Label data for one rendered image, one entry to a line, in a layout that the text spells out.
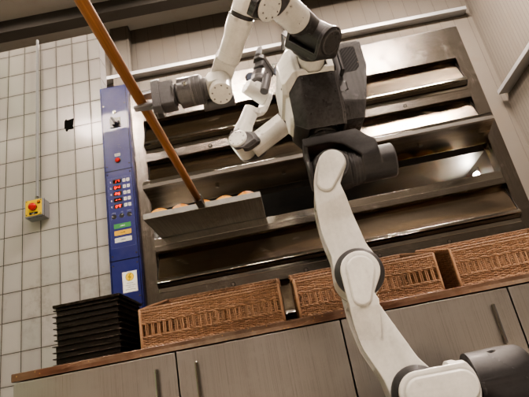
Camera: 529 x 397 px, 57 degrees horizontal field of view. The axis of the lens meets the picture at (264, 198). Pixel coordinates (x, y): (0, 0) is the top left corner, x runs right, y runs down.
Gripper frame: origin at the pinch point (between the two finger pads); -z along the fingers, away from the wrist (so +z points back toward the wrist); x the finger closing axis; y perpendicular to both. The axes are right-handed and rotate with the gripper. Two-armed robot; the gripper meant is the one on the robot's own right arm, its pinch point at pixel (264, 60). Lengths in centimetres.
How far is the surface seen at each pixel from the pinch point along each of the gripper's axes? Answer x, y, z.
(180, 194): -34, 67, 33
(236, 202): -32, 27, 50
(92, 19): 77, -14, 89
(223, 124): -33, 48, -10
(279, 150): -52, 21, 1
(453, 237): -104, -52, 42
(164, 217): -20, 57, 59
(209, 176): -31, 47, 29
